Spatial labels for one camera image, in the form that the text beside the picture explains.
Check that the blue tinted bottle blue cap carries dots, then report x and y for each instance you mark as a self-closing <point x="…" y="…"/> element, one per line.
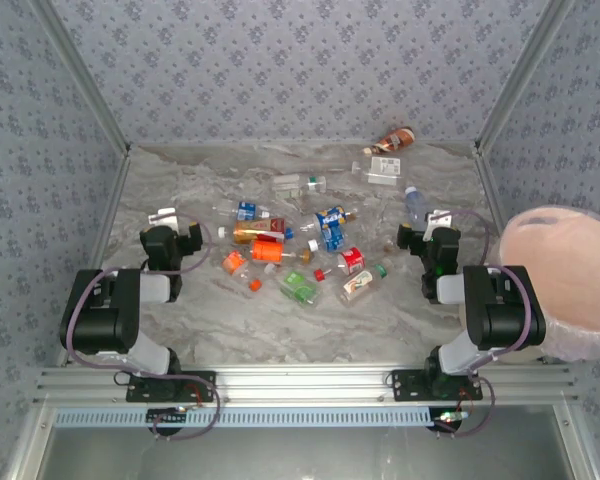
<point x="415" y="205"/>

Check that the small crushed orange label bottle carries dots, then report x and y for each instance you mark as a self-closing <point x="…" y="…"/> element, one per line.
<point x="234" y="261"/>

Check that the colourful label bottle green cap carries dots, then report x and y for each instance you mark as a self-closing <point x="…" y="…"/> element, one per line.
<point x="360" y="286"/>

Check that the red cola label bottle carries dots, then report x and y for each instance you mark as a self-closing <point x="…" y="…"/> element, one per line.
<point x="351" y="260"/>

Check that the clear bottle blue label white cap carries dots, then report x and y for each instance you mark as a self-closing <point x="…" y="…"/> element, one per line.
<point x="246" y="210"/>

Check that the square clear bottle white label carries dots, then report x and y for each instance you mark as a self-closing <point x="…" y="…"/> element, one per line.
<point x="386" y="167"/>

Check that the red and gold label bottle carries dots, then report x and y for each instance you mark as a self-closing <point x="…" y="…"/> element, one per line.
<point x="260" y="230"/>

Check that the orange label bottle brown cap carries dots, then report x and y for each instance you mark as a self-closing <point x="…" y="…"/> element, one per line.
<point x="267" y="250"/>

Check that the Pepsi label plastic bottle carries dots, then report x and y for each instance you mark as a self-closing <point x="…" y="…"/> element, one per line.
<point x="330" y="216"/>

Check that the brown label plastic bottle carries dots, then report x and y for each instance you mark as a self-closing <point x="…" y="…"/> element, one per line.
<point x="395" y="139"/>

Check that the red bottle cap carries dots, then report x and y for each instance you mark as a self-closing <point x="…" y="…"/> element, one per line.
<point x="320" y="274"/>

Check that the green label clear bottle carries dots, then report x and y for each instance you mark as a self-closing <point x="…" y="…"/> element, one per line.
<point x="296" y="282"/>

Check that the clear bottle green neck band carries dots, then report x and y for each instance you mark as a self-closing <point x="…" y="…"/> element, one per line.
<point x="292" y="185"/>

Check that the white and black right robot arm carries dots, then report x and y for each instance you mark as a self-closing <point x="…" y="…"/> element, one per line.
<point x="505" y="310"/>

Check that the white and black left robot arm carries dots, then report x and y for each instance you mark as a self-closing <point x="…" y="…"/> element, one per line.
<point x="105" y="315"/>

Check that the pink bin with plastic liner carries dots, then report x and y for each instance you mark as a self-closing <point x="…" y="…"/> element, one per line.
<point x="560" y="270"/>

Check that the small black circuit board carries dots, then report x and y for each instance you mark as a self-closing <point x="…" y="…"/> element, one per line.
<point x="166" y="416"/>
<point x="447" y="417"/>

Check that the grey metal sheet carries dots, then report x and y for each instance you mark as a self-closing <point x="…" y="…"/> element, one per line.
<point x="300" y="455"/>

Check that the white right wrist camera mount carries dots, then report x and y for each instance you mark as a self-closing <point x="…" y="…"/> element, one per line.
<point x="439" y="220"/>

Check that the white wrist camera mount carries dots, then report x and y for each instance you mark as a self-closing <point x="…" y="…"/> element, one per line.
<point x="439" y="220"/>
<point x="163" y="216"/>

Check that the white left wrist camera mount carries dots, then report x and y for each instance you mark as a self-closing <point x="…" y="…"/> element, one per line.
<point x="163" y="216"/>

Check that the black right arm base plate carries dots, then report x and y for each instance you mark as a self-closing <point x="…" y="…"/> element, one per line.
<point x="407" y="385"/>

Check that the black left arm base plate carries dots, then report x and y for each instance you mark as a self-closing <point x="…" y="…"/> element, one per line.
<point x="200" y="385"/>

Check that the aluminium frame post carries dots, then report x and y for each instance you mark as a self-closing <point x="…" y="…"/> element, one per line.
<point x="84" y="75"/>
<point x="521" y="75"/>

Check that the wide aluminium frame beam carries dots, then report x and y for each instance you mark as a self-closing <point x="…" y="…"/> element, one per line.
<point x="300" y="385"/>

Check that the aluminium frame leg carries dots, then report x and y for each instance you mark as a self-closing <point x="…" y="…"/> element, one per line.
<point x="575" y="445"/>
<point x="27" y="445"/>

